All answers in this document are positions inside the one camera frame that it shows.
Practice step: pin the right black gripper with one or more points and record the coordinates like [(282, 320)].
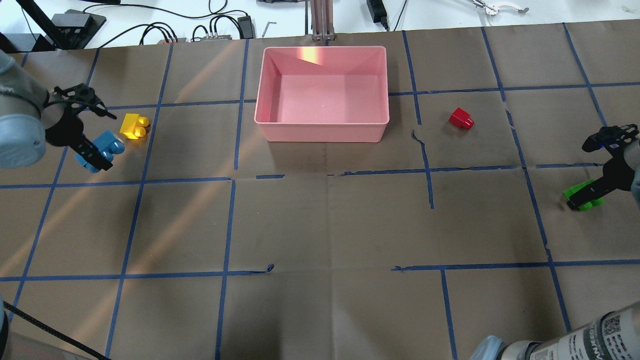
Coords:
[(619, 171)]

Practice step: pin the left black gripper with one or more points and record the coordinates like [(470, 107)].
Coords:
[(61, 128)]

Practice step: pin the green toy block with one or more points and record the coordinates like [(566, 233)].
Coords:
[(582, 192)]

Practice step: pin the blue toy block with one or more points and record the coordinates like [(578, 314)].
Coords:
[(108, 145)]

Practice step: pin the yellow toy block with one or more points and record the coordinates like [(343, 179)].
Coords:
[(134, 126)]

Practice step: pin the red toy block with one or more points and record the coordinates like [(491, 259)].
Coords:
[(461, 119)]

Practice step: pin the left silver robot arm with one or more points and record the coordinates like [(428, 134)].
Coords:
[(32, 118)]

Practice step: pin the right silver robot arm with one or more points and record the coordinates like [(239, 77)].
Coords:
[(615, 335)]

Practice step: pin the pink plastic box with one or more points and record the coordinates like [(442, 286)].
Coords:
[(323, 94)]

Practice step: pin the brown paper table cover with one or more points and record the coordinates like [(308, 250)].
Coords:
[(205, 241)]

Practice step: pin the reacher grabber tool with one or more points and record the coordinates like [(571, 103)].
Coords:
[(493, 9)]

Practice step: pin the black power adapter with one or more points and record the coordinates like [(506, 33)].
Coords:
[(378, 13)]

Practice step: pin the usb hub with cables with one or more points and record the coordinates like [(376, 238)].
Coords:
[(209, 32)]

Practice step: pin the aluminium frame post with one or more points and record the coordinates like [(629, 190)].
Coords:
[(322, 20)]

